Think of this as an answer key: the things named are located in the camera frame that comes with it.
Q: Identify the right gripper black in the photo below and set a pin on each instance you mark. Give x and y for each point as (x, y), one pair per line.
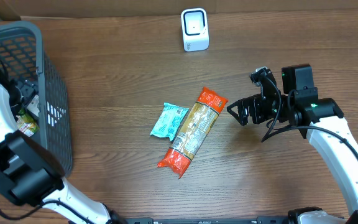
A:
(256, 102)

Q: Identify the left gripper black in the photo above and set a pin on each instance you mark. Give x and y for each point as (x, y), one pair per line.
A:
(33, 88)

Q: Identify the white tube gold cap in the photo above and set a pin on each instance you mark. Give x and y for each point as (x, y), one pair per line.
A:
(33, 106)

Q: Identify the green tea carton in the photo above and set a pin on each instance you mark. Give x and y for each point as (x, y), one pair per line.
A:
(26, 124)

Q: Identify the orange spaghetti packet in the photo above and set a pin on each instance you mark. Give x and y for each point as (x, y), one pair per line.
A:
(194, 131)

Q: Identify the teal snack packet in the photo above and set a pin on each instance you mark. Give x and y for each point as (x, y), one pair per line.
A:
(169, 121)

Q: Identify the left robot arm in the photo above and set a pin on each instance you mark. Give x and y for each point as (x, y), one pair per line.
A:
(29, 174)

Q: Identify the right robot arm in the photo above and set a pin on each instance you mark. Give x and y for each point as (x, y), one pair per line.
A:
(319, 120)

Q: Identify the white barcode scanner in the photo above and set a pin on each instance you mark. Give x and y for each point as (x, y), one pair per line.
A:
(195, 32)

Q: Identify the grey plastic shopping basket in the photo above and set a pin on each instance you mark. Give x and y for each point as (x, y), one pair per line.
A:
(23, 57)

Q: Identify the cardboard back panel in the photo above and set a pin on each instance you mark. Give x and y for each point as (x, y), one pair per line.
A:
(15, 9)

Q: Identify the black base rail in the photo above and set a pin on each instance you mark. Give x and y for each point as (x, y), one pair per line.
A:
(257, 220)

